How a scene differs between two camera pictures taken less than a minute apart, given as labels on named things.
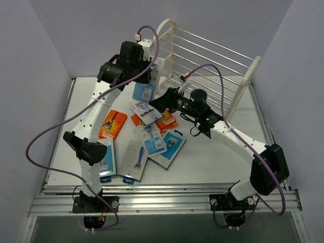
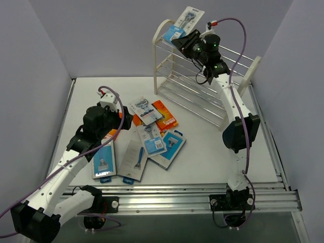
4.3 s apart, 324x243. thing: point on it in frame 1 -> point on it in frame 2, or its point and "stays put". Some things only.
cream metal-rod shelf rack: [184, 59] stays put
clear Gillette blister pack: [152, 139] stays put
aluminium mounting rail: [57, 200] stays put
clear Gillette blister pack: [147, 92] -> [186, 24]
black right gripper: [171, 99] -> [189, 44]
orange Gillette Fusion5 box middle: [136, 120] stays put
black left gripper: [154, 73] -> [122, 118]
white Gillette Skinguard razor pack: [147, 112] stays put
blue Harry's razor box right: [174, 140] stays put
